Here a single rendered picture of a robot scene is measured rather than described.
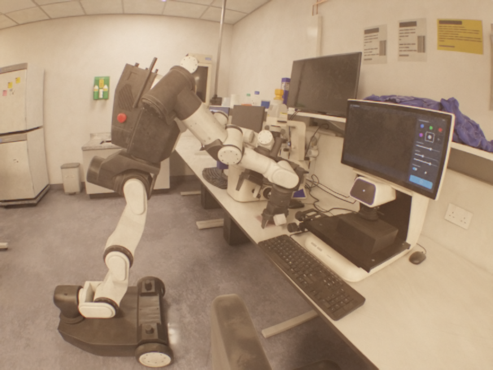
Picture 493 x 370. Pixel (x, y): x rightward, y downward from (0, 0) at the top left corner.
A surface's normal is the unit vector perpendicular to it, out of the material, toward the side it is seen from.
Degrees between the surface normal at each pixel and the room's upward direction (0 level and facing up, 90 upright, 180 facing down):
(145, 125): 101
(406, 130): 92
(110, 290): 90
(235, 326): 0
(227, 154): 123
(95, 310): 90
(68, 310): 90
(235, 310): 0
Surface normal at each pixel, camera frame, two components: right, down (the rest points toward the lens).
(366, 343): 0.08, -0.94
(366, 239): -0.90, 0.07
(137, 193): 0.32, 0.32
